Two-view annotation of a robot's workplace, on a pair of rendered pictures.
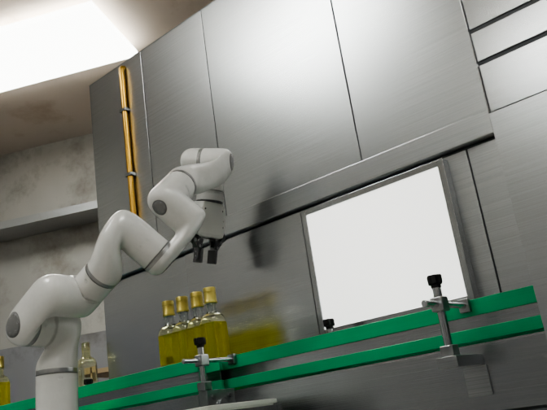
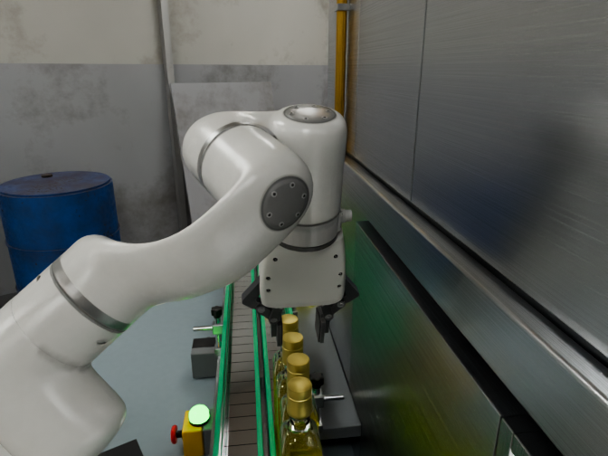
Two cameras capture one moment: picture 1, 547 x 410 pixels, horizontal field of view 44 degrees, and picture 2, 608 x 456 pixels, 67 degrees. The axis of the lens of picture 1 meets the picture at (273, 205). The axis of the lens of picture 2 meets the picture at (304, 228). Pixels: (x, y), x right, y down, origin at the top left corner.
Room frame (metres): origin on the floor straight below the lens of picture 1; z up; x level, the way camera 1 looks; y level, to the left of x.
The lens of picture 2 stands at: (1.48, -0.16, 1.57)
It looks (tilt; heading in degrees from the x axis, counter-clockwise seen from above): 19 degrees down; 44
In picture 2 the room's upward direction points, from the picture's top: straight up
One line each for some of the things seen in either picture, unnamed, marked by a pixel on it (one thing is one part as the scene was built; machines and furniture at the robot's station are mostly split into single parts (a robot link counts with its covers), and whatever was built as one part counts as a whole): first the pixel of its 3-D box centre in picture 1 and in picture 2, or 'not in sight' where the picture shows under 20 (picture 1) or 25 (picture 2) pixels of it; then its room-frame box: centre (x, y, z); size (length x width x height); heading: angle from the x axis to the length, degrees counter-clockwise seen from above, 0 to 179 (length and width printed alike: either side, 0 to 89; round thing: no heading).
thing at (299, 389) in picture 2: (209, 295); (299, 397); (1.84, 0.21, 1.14); 0.04 x 0.04 x 0.04
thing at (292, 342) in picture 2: (181, 304); (292, 348); (1.92, 0.30, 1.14); 0.04 x 0.04 x 0.04
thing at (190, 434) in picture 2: not in sight; (199, 432); (1.90, 0.59, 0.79); 0.07 x 0.07 x 0.07; 51
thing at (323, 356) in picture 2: not in sight; (308, 321); (2.36, 0.68, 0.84); 0.95 x 0.09 x 0.11; 51
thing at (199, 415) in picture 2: not in sight; (198, 413); (1.91, 0.59, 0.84); 0.04 x 0.04 x 0.03
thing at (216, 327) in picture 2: not in sight; (208, 332); (2.02, 0.71, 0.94); 0.07 x 0.04 x 0.13; 141
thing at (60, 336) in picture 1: (53, 340); not in sight; (1.62, 0.56, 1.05); 0.13 x 0.10 x 0.16; 146
